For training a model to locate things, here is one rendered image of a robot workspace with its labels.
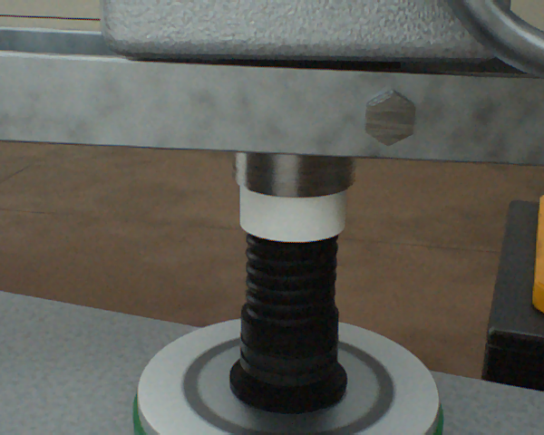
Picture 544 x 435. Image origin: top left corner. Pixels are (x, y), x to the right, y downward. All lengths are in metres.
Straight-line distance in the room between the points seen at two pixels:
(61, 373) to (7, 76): 0.33
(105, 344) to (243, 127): 0.36
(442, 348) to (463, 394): 1.94
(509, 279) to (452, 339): 1.44
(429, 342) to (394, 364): 2.05
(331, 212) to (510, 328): 0.65
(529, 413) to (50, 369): 0.40
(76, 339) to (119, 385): 0.10
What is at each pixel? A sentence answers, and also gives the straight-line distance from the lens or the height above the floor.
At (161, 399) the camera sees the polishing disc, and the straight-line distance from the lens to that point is 0.58.
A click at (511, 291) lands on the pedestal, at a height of 0.74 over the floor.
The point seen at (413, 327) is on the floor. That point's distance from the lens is 2.76.
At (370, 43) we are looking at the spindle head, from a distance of 0.41.
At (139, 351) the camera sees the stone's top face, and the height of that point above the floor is 0.87.
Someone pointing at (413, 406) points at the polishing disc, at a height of 0.93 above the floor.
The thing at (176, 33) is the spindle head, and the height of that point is 1.18.
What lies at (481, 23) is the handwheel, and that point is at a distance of 0.36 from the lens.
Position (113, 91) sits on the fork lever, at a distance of 0.46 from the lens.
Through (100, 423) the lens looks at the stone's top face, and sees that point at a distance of 0.66.
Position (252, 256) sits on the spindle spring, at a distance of 0.53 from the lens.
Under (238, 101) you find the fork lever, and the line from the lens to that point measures 0.46.
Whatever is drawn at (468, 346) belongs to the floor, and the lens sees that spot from 2.68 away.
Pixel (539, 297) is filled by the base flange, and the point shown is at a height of 0.76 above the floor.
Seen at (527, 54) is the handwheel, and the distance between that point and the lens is 0.36.
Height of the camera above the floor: 1.23
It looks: 20 degrees down
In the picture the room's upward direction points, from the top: 1 degrees clockwise
